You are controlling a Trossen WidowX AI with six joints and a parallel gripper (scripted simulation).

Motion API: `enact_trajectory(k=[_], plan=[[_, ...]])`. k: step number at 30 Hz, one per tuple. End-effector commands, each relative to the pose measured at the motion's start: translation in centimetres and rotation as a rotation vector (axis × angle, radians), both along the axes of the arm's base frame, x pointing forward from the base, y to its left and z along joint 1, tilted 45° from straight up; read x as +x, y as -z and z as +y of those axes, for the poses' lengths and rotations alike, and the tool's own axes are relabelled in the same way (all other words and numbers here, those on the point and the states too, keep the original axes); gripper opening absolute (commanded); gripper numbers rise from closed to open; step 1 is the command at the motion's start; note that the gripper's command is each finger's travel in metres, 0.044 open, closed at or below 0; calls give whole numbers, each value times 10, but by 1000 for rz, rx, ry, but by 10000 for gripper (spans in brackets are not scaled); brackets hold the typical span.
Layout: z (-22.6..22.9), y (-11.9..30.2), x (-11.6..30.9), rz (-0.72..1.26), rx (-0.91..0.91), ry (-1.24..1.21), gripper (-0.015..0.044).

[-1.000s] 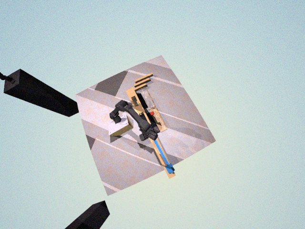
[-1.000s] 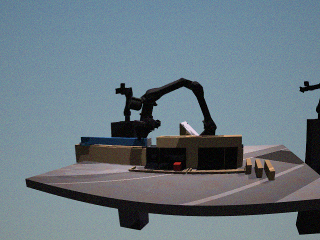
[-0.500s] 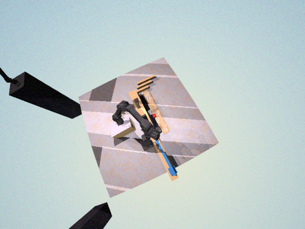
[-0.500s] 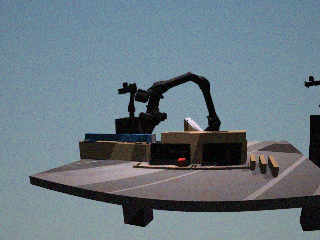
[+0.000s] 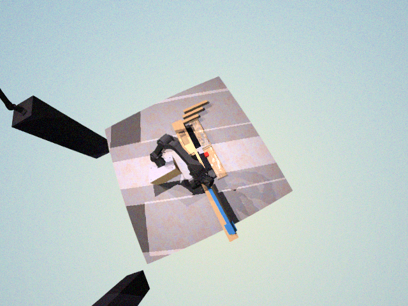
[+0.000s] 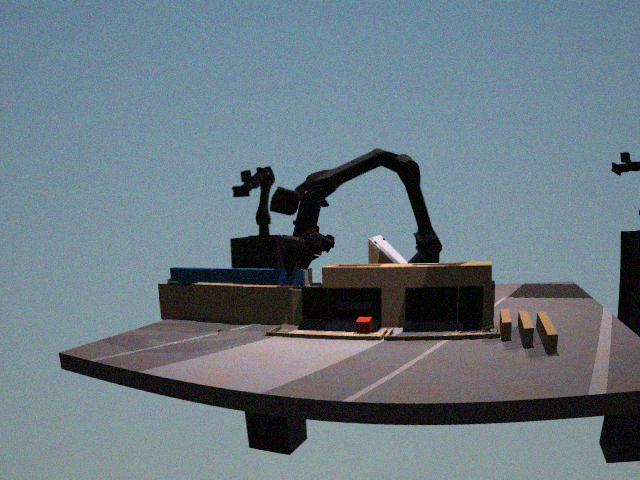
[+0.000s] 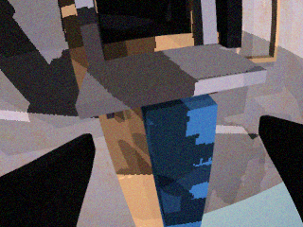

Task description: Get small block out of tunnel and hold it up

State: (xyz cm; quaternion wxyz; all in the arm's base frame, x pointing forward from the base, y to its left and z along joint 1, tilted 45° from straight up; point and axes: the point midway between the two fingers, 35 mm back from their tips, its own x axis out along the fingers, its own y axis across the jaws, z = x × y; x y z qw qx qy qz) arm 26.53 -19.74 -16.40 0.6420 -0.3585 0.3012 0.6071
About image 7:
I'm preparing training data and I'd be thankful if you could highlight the blue bar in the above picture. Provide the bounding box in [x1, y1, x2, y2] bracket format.
[75, 0, 266, 227]

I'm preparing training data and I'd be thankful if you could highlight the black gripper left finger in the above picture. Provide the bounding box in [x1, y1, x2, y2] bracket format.
[0, 133, 96, 227]

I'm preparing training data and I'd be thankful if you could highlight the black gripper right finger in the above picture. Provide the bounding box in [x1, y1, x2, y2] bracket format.
[258, 114, 303, 222]

